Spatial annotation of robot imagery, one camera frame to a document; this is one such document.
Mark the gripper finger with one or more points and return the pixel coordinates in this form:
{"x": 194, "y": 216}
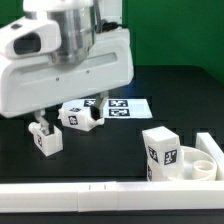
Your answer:
{"x": 97, "y": 108}
{"x": 46, "y": 128}

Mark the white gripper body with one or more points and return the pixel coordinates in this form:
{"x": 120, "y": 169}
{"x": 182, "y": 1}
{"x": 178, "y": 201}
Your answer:
{"x": 31, "y": 81}

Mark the white round stool seat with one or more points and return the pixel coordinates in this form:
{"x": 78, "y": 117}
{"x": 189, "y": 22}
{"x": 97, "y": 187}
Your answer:
{"x": 197, "y": 166}

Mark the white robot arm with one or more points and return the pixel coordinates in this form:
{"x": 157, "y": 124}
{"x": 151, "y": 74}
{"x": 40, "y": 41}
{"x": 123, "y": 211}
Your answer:
{"x": 57, "y": 53}

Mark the paper sheet with markers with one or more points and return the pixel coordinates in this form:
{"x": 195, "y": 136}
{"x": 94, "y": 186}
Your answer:
{"x": 117, "y": 108}

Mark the white front barrier rail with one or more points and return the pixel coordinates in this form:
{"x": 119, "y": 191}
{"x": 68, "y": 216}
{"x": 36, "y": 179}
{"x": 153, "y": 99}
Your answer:
{"x": 111, "y": 196}

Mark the white barrier rail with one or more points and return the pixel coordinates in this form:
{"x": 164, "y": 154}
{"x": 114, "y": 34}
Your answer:
{"x": 111, "y": 196}
{"x": 207, "y": 144}

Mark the white right barrier rail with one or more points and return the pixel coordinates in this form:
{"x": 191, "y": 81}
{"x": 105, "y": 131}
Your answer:
{"x": 207, "y": 144}

